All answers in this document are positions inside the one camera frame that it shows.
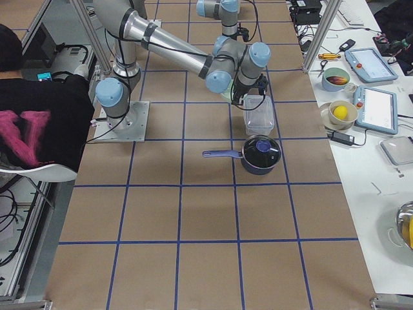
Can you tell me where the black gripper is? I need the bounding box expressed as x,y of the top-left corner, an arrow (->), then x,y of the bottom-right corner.
230,77 -> 257,105

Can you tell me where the green bowl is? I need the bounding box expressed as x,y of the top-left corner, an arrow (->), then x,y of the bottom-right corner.
221,79 -> 234,103

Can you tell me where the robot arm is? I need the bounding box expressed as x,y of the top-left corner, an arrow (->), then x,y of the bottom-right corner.
196,0 -> 259,43
94,1 -> 271,106

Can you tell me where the blue bowl with fruit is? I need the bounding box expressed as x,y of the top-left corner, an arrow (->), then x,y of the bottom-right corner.
321,67 -> 350,92

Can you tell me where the beige bowl with lemon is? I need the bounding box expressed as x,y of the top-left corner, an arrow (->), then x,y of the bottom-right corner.
328,101 -> 358,127

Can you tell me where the steel bowl with fruit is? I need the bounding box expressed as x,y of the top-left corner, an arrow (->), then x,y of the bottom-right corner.
396,201 -> 412,249

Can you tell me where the clear plastic lidded container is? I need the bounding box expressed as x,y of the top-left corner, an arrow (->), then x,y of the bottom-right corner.
243,95 -> 275,136

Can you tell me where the dark blue saucepan with lid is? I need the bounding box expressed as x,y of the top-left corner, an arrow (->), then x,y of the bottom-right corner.
202,134 -> 281,175

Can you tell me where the beige plate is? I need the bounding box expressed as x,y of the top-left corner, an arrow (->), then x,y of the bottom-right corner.
319,103 -> 354,131

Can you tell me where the black electronics box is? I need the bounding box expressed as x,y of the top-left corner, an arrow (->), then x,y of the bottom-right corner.
289,0 -> 322,25

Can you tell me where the black power adapter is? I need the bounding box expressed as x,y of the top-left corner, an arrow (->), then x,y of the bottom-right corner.
327,131 -> 355,146

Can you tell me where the blue teach pendant tablet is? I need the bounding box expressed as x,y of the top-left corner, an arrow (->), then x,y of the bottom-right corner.
344,48 -> 398,83

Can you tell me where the white kitchen scale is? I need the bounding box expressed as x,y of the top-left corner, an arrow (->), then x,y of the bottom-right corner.
379,136 -> 413,165

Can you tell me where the seated person in black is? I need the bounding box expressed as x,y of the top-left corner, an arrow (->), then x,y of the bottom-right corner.
1,25 -> 94,171

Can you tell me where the white chair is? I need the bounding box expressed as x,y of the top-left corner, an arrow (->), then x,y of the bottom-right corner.
1,164 -> 77,183

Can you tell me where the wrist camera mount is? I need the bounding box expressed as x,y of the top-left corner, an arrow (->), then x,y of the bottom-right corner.
237,26 -> 249,42
256,74 -> 268,96

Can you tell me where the orange handled tool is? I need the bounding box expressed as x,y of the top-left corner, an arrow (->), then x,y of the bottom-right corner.
317,53 -> 341,60

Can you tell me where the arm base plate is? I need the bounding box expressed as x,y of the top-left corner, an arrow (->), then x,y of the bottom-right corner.
92,101 -> 150,143

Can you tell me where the aluminium frame post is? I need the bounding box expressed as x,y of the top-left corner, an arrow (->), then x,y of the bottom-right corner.
302,0 -> 342,73

